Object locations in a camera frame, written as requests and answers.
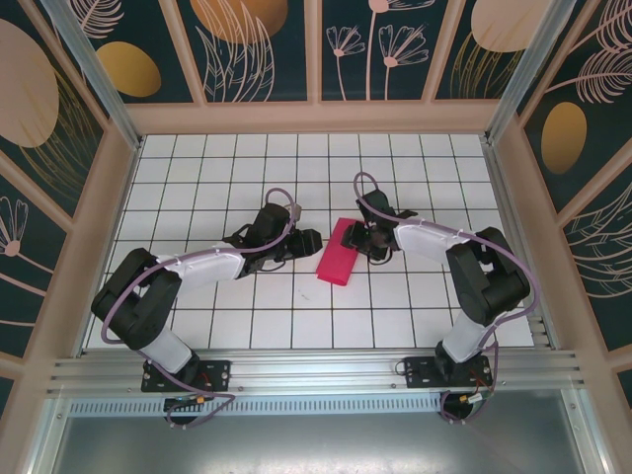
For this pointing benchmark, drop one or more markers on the grey metal sheet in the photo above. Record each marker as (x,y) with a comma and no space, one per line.
(316,444)

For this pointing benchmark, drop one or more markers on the dark floral wall panel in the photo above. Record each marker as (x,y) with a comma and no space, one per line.
(24,257)
(602,257)
(582,99)
(128,69)
(395,49)
(247,49)
(29,99)
(484,59)

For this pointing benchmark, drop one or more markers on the aluminium corner post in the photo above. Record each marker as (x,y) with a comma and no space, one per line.
(99,84)
(523,64)

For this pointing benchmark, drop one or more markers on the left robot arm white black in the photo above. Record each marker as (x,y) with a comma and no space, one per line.
(207,269)

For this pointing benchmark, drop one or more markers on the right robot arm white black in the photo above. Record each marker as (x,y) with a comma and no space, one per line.
(424,237)

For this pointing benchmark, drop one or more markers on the long aluminium mounting rail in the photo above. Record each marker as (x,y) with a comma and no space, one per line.
(316,370)

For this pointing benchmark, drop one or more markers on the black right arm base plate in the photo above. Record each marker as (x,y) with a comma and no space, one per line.
(419,370)

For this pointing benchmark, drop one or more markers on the pink paper sheet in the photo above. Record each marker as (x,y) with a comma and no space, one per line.
(336,261)

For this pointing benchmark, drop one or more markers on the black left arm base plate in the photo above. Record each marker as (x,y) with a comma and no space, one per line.
(217,375)

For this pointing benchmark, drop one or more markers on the aluminium side rail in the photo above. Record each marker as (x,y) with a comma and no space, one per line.
(513,237)

